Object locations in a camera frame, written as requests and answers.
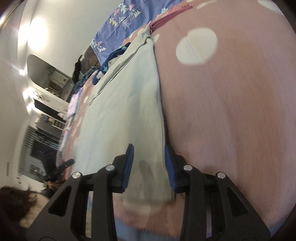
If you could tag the pink polka dot blanket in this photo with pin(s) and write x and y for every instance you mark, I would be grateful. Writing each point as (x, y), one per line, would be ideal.
(227, 86)

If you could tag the purple tree print pillow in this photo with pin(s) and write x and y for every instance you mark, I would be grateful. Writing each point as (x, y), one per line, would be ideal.
(123, 21)

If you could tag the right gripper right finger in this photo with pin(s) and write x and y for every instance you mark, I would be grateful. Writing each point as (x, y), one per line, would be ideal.
(215, 209)

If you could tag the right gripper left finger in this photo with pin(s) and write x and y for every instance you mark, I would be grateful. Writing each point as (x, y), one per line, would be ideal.
(64, 217)

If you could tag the navy star fleece garment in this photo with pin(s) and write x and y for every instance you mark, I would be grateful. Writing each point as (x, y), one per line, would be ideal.
(108, 62)

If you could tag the lilac folded garment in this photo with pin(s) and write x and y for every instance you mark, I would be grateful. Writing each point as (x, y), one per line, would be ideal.
(73, 104)

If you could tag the light grey garment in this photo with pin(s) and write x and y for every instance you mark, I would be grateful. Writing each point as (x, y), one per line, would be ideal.
(125, 108)

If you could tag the person dark hair head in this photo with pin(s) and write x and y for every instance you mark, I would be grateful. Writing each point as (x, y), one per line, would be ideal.
(22, 205)

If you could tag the dark teal knit blanket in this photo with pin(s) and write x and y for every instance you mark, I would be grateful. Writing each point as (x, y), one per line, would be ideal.
(84, 78)

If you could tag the turquoise bed sheet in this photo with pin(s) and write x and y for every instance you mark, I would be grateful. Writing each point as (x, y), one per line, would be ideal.
(123, 231)

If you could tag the brown patterned pillow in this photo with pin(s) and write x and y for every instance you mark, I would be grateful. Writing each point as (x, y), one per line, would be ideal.
(89, 60)

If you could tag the pink folded garment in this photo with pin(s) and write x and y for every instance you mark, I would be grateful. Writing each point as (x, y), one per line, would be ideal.
(167, 16)

